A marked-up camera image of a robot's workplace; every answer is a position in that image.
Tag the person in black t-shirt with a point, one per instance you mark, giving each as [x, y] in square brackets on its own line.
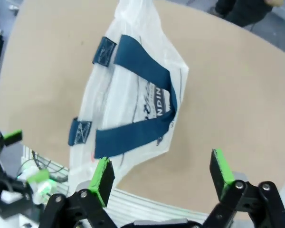
[242, 10]

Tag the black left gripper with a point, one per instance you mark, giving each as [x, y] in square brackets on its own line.
[7, 190]

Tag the person left forearm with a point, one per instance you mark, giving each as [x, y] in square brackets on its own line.
[275, 2]

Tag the aluminium table frame rail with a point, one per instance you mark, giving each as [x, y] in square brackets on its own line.
[142, 202]

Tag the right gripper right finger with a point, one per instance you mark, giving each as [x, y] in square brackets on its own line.
[224, 175]

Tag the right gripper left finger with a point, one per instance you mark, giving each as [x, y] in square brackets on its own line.
[102, 183]

